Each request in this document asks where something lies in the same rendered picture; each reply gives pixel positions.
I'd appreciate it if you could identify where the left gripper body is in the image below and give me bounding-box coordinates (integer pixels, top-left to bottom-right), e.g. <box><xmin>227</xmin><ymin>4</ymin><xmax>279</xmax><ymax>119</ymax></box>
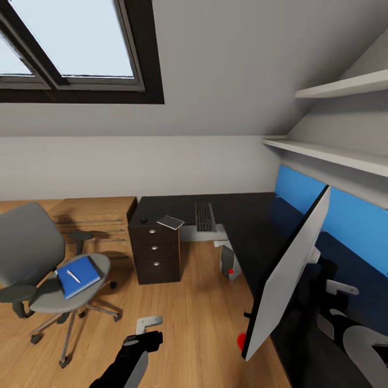
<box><xmin>124</xmin><ymin>330</ymin><xmax>159</xmax><ymax>352</ymax></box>

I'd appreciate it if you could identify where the swivel chair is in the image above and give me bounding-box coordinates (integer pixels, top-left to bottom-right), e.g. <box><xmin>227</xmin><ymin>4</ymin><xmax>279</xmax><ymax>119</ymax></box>
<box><xmin>0</xmin><ymin>202</ymin><xmax>120</xmax><ymax>368</ymax></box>

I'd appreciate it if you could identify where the folder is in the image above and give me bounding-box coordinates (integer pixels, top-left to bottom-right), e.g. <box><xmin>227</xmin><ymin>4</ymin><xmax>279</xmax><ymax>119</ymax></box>
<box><xmin>55</xmin><ymin>256</ymin><xmax>100</xmax><ymax>300</ymax></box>

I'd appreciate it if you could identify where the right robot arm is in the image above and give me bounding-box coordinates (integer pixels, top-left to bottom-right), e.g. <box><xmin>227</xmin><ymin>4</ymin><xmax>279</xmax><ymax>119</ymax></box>
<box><xmin>308</xmin><ymin>279</ymin><xmax>388</xmax><ymax>388</ymax></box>

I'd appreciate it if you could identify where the monitor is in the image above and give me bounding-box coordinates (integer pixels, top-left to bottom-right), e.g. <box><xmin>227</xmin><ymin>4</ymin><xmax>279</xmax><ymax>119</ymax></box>
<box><xmin>237</xmin><ymin>184</ymin><xmax>338</xmax><ymax>362</ymax></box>

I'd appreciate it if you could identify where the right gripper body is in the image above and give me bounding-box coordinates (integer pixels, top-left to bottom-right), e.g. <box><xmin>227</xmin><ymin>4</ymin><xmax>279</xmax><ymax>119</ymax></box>
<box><xmin>310</xmin><ymin>284</ymin><xmax>349</xmax><ymax>310</ymax></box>

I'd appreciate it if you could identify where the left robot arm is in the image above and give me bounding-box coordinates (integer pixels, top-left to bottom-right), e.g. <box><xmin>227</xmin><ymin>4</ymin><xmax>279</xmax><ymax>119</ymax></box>
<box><xmin>89</xmin><ymin>315</ymin><xmax>163</xmax><ymax>388</ymax></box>

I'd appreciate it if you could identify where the keyboard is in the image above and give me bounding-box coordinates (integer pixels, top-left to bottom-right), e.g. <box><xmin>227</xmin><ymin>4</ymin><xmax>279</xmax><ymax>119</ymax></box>
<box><xmin>195</xmin><ymin>203</ymin><xmax>217</xmax><ymax>233</ymax></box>

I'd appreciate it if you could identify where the notebook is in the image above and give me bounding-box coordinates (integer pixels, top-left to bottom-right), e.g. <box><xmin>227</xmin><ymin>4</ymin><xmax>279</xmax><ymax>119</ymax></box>
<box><xmin>158</xmin><ymin>216</ymin><xmax>184</xmax><ymax>230</ymax></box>

